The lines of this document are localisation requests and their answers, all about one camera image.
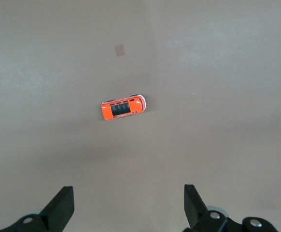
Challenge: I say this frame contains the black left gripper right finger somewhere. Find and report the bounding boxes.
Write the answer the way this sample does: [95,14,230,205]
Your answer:
[183,184,279,232]

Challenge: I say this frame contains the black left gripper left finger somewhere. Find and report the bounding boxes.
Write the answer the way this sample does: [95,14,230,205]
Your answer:
[0,186,75,232]

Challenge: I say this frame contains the orange toy bus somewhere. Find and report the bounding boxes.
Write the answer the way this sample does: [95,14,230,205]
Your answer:
[100,93,147,121]

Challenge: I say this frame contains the faint brown tape square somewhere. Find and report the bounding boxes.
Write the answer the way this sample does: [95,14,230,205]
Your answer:
[114,44,126,57]

